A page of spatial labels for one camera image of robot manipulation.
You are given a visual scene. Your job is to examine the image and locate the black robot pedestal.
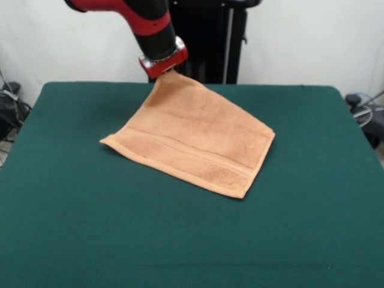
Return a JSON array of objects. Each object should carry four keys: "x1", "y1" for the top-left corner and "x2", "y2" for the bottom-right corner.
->
[{"x1": 146, "y1": 0, "x2": 262, "y2": 85}]

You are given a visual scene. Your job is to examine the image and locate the tan terry towel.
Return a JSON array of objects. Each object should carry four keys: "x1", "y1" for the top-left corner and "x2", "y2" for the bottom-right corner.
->
[{"x1": 98, "y1": 71, "x2": 276, "y2": 200}]

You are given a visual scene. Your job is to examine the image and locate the dark green table cloth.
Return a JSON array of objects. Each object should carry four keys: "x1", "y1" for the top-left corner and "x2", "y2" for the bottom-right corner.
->
[{"x1": 0, "y1": 81, "x2": 384, "y2": 288}]

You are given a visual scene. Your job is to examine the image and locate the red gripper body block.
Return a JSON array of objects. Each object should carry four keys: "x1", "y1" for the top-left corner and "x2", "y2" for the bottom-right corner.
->
[{"x1": 137, "y1": 35, "x2": 189, "y2": 80}]

